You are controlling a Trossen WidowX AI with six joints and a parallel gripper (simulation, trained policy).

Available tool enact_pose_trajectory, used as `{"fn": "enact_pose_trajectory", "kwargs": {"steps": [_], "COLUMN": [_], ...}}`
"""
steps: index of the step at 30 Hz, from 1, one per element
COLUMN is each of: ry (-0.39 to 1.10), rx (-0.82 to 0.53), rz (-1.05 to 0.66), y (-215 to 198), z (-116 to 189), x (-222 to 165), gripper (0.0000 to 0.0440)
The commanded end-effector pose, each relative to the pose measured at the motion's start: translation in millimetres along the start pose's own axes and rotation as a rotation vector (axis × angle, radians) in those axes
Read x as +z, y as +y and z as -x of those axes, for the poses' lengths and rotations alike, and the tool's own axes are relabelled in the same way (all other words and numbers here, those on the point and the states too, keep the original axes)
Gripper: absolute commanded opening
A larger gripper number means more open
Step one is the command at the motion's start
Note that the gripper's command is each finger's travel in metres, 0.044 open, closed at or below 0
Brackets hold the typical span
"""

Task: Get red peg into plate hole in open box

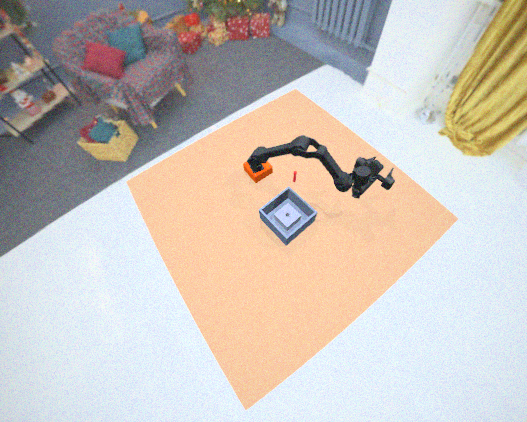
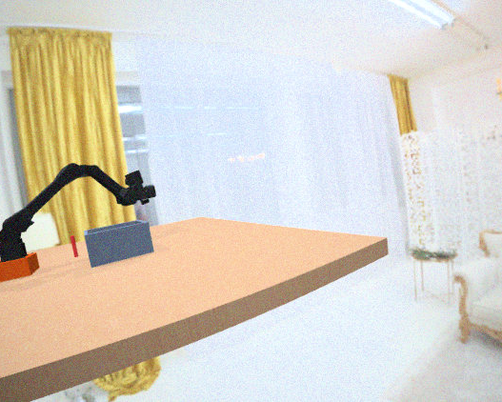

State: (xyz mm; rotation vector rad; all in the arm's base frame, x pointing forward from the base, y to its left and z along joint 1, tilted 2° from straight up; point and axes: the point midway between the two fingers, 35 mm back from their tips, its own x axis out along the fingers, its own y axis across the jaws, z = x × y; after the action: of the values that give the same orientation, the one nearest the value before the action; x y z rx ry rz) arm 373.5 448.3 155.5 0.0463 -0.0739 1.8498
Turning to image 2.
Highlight red peg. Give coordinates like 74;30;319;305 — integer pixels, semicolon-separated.
70;235;78;257

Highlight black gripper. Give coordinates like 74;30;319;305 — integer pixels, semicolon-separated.
116;185;156;205

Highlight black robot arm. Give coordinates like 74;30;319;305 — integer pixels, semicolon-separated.
0;163;150;263

